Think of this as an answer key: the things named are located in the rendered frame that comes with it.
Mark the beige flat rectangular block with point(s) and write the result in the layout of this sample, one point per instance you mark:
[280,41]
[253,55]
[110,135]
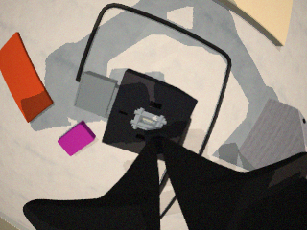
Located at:
[271,17]

